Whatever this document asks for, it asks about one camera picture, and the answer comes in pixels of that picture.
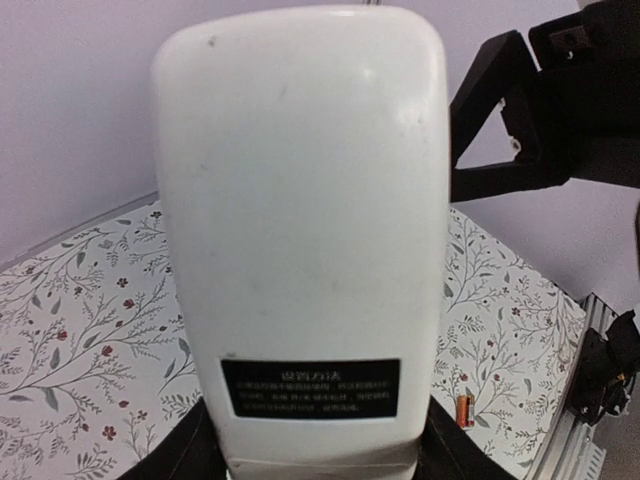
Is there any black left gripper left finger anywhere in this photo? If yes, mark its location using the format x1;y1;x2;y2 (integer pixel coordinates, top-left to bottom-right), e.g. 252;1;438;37
118;399;225;480

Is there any floral patterned table mat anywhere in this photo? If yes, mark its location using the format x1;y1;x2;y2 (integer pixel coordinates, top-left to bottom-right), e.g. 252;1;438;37
1;203;586;479

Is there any orange AA battery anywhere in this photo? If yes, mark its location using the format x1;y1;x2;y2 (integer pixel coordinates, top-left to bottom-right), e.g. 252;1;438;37
456;394;475;429

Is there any white remote control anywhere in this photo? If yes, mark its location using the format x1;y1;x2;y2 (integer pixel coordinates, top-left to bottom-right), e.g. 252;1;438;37
152;5;450;479

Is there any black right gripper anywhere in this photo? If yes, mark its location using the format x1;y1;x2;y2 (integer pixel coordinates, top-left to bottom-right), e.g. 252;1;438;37
450;1;639;203

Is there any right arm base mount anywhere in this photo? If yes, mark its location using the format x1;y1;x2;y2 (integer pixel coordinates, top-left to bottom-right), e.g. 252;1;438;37
567;308;639;426

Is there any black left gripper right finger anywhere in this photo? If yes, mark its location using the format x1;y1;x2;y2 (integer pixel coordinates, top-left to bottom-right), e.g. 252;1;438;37
413;397;493;479

